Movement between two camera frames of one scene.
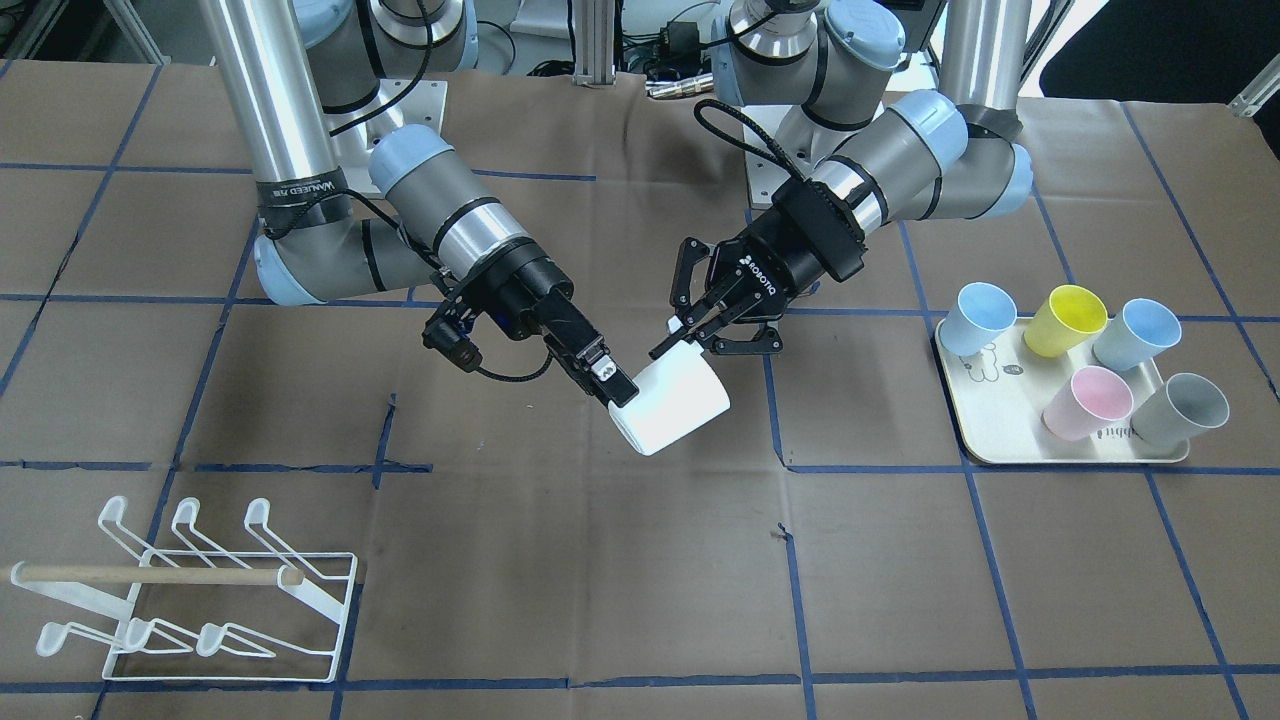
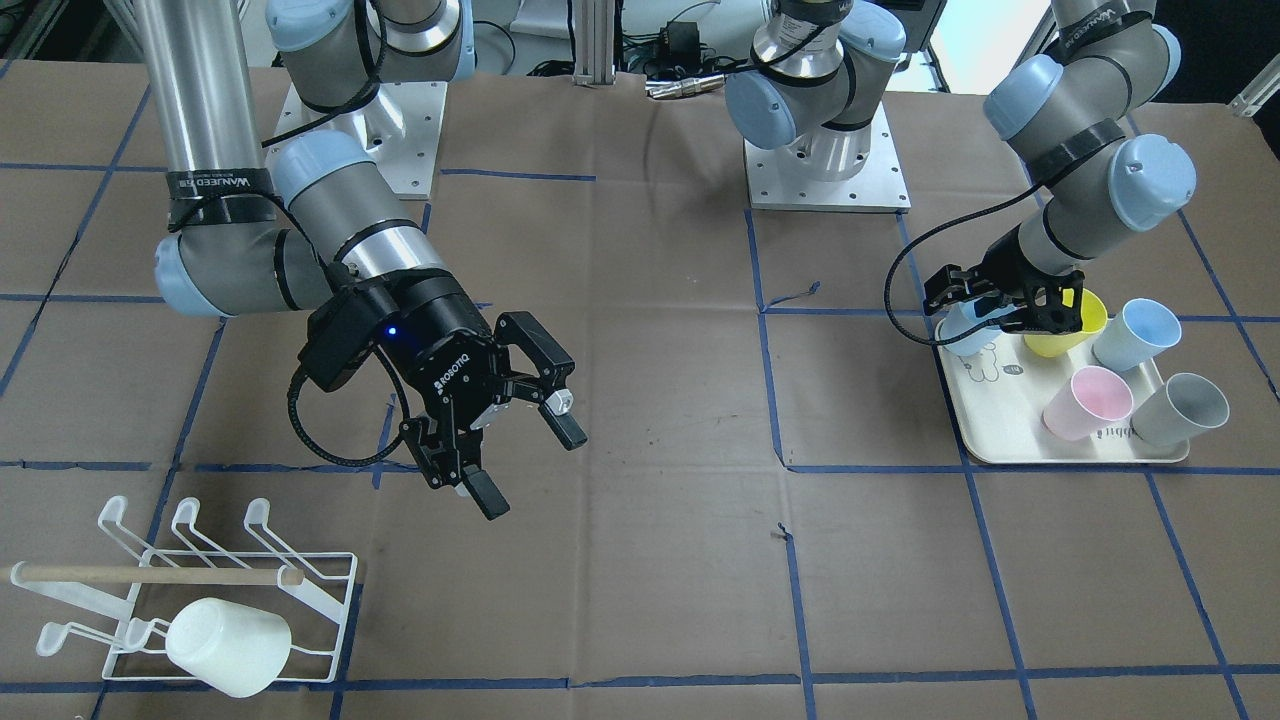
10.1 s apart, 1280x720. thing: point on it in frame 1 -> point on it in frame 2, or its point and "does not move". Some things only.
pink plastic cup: (1093, 398) does not move
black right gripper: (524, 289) -> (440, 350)
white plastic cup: (680, 391) -> (238, 651)
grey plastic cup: (1186, 407) does not move
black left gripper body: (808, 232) -> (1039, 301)
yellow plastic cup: (1069, 318) does not move
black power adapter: (683, 41) does not move
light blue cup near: (1141, 330) does not move
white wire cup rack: (193, 613) does not move
